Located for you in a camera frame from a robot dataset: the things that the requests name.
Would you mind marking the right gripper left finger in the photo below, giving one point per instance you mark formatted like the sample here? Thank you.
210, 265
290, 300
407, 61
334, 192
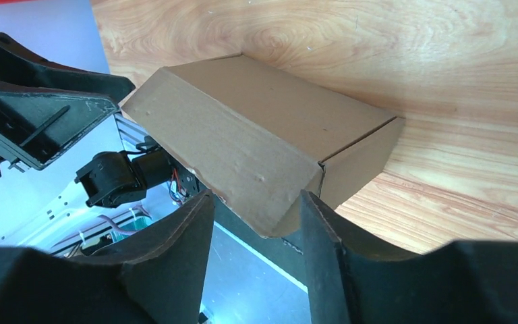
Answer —
154, 276

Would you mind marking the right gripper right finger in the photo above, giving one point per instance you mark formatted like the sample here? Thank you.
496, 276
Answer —
353, 276

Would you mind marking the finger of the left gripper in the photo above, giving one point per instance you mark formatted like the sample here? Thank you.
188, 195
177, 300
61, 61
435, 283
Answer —
23, 71
38, 126

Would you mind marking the brown cardboard box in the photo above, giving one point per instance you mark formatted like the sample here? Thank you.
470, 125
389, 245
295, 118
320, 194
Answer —
257, 136

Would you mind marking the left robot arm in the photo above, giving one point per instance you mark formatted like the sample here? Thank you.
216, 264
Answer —
109, 180

